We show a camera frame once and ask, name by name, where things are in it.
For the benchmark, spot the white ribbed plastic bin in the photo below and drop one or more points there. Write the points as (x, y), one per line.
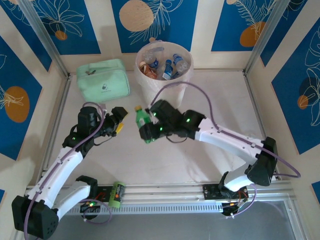
(177, 97)

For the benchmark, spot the aluminium frame post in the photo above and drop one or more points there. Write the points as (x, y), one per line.
(270, 32)
(42, 32)

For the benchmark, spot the aluminium table side rail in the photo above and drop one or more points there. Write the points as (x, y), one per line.
(62, 100)
(253, 100)

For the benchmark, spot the small green soda bottle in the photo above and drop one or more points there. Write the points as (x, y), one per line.
(142, 118)

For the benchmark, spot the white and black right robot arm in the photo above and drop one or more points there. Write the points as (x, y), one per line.
(225, 136)

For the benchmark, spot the black connector board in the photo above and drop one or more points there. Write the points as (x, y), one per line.
(228, 211)
(96, 208)

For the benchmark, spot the mint green zip pouch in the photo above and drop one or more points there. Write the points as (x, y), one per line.
(105, 82)

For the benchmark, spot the green cylinder with black label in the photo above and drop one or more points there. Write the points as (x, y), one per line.
(115, 200)

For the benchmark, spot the metal zipper pull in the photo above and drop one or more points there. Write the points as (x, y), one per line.
(89, 72)

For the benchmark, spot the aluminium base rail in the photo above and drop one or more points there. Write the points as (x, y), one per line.
(162, 192)

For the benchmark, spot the clear bottle blue-white label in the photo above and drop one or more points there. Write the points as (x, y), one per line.
(153, 62)

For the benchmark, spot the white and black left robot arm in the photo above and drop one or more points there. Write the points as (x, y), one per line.
(62, 165)

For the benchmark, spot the clear bottle blue label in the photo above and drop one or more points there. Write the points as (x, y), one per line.
(178, 61)

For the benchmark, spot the grey metal sheet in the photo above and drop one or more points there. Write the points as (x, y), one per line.
(162, 227)

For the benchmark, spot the slim clear bottle blue insert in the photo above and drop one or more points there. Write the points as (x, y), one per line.
(167, 71)

